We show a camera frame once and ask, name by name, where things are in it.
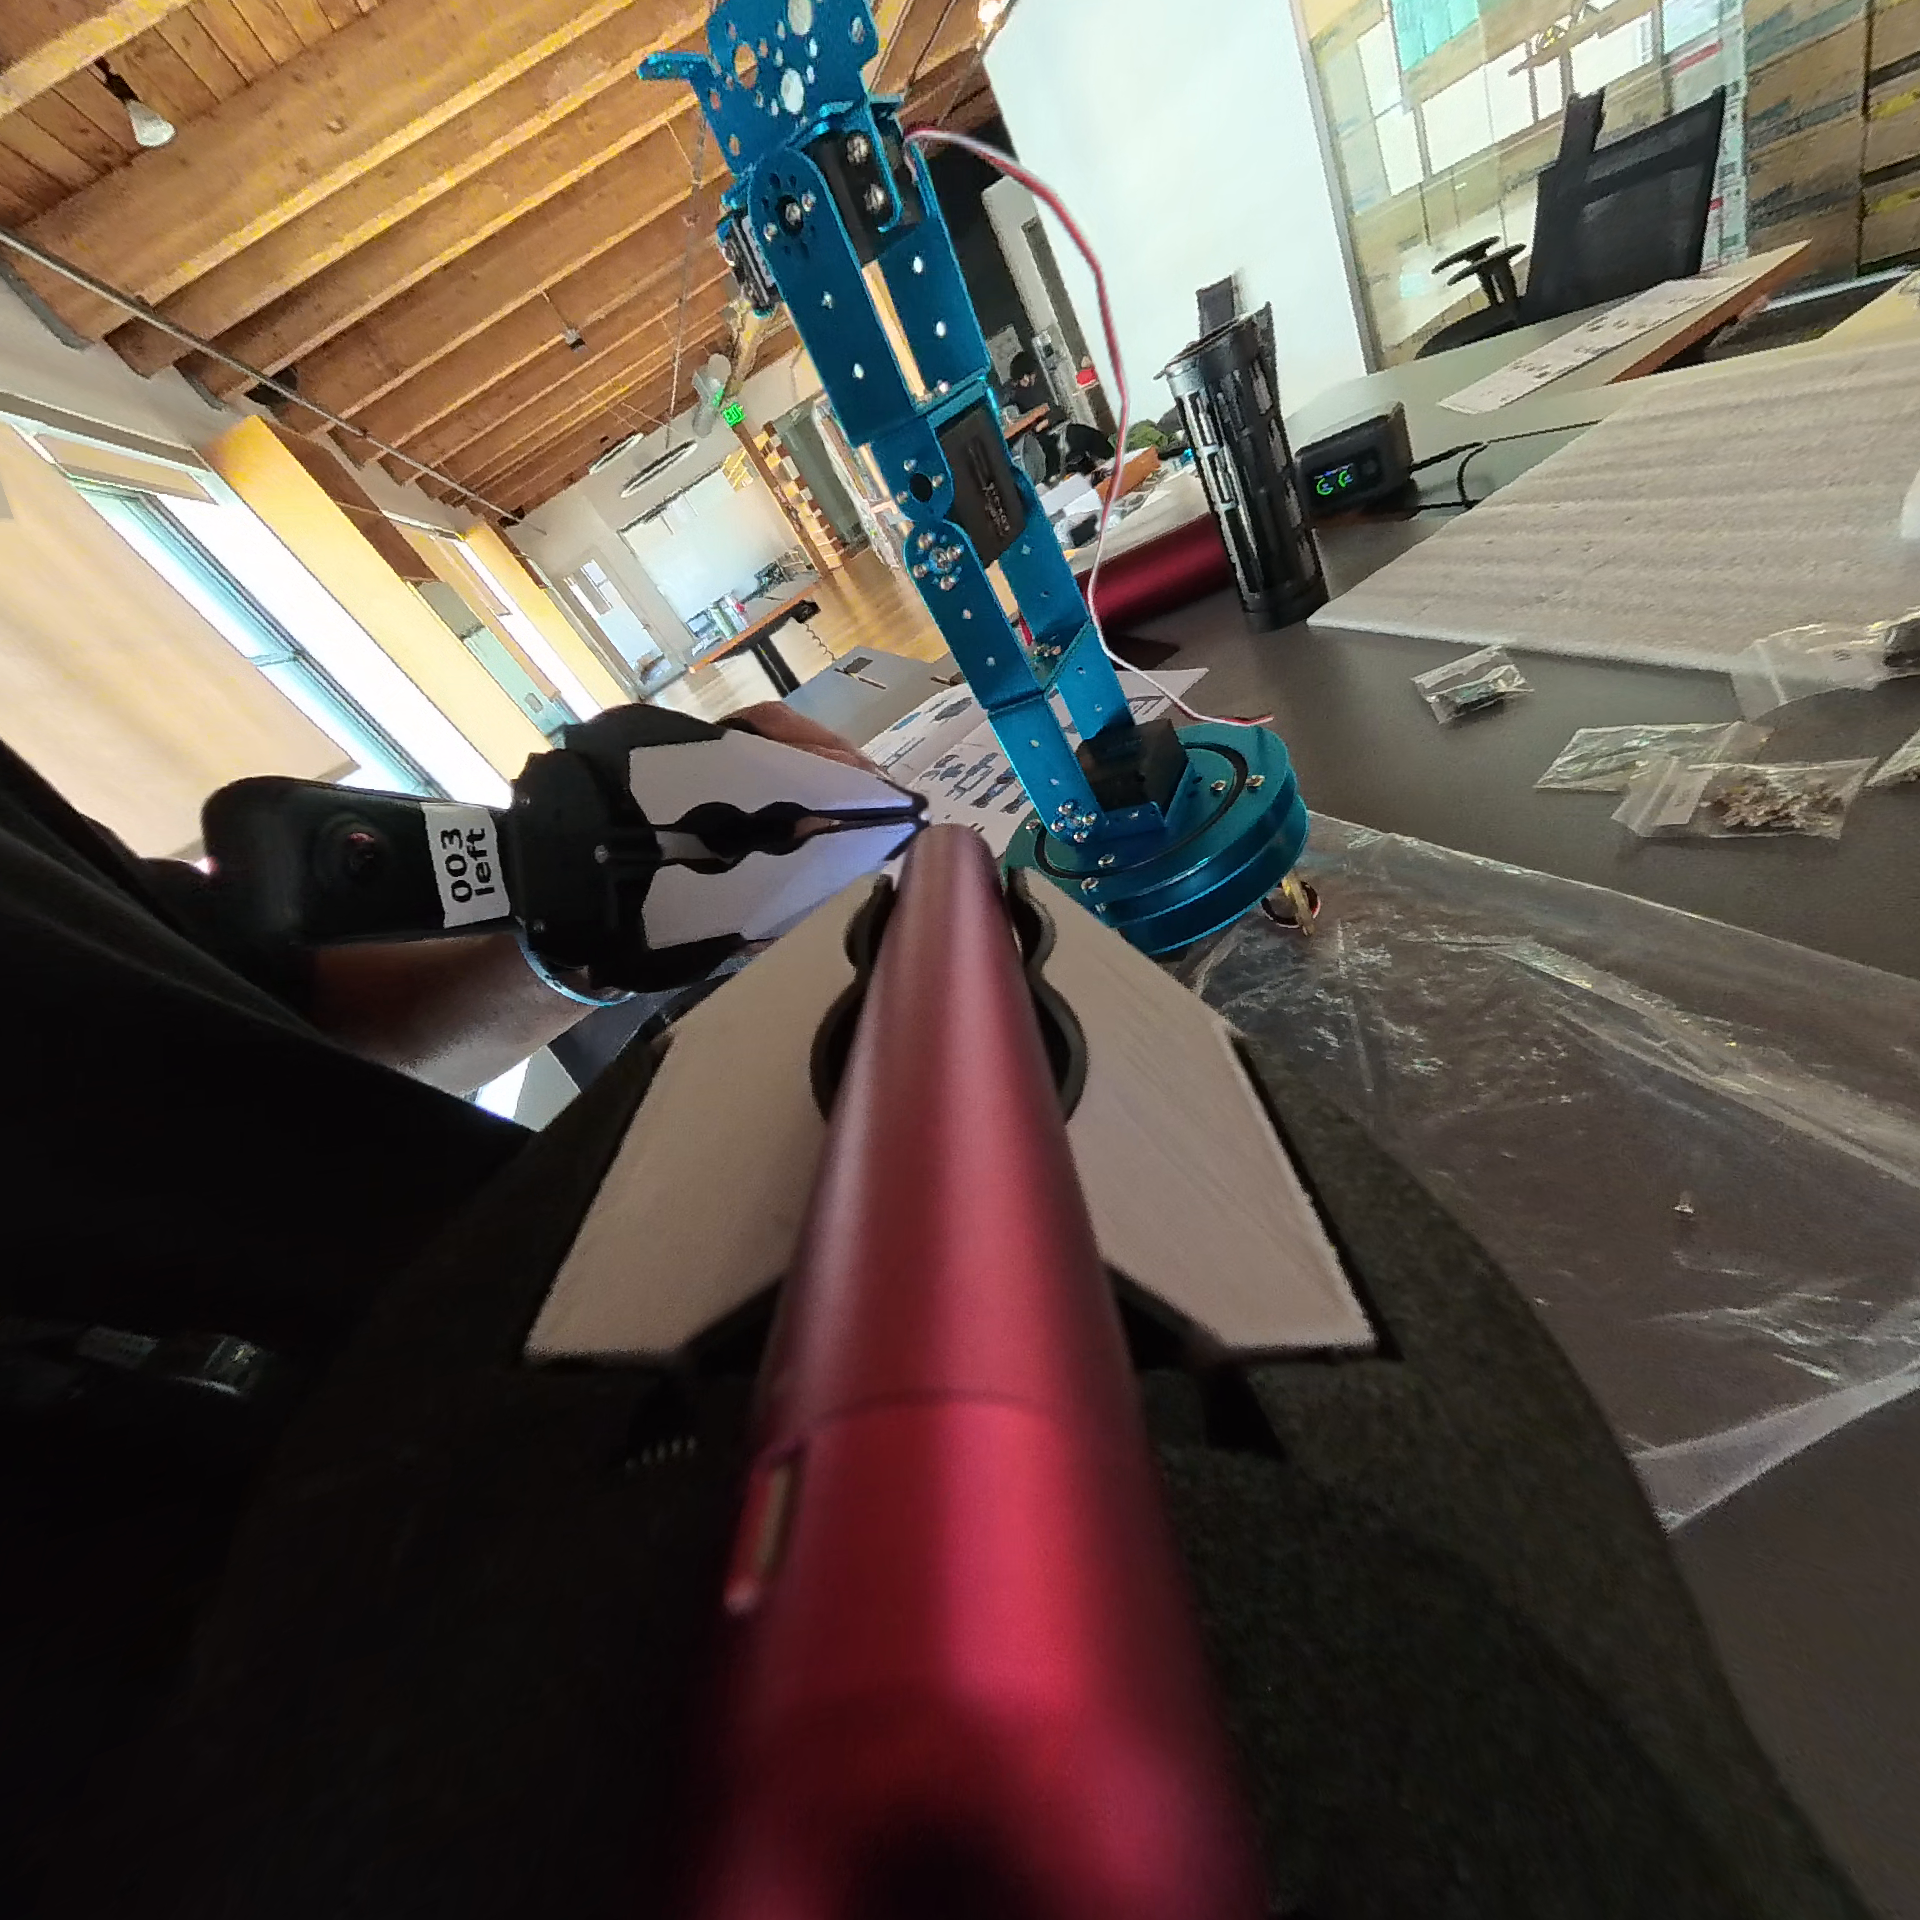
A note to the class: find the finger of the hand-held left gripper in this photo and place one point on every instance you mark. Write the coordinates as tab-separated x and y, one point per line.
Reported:
783	893
783	783

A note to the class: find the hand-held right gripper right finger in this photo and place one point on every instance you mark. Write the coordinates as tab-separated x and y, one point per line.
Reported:
1199	1188

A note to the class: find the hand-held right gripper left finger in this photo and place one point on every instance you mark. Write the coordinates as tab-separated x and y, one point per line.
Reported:
673	1201

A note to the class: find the blue toy robot arm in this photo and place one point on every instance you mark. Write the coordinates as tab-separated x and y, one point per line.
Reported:
1051	693

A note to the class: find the red electric screwdriver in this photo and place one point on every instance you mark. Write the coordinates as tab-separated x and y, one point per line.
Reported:
961	1352

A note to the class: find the person's left forearm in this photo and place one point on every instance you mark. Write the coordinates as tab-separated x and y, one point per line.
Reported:
437	1007

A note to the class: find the standing desk wooden top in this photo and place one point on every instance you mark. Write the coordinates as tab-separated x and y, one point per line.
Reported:
757	636

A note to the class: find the light grey desk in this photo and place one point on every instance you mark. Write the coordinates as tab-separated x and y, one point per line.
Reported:
1785	291

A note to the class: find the person's left hand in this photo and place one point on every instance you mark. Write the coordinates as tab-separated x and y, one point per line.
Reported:
795	735

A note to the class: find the printed instruction sheet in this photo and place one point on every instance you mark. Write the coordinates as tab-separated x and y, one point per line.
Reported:
928	756

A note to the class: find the brass standoff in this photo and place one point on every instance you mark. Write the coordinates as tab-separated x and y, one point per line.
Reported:
1295	899

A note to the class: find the clear plastic sheet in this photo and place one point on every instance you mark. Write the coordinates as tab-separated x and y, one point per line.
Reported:
1498	1082

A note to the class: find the person's dark clothing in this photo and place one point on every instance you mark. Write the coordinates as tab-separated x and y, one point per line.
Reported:
181	1201

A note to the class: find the red metal tube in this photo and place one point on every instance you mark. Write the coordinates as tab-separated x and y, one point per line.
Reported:
1154	576

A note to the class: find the black slotted cylinder holder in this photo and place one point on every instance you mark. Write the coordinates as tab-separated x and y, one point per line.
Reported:
1252	483

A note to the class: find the small clear parts bag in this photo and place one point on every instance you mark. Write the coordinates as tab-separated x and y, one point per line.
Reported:
1755	793
1642	756
1902	761
1831	656
1469	682

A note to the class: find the black power station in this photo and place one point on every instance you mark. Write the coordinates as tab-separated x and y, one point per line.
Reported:
1351	465

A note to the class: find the white ceiling spotlight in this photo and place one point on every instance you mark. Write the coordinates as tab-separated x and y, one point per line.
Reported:
149	116

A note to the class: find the white foam sheet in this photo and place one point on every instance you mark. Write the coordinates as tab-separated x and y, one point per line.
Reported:
1649	511

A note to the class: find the printed paper sheet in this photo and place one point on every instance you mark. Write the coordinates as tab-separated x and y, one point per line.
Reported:
1590	354

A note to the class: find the glass office partition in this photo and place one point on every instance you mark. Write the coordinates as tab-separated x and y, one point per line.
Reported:
1442	121

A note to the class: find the black office chair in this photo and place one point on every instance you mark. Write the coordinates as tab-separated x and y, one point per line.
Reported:
1622	193

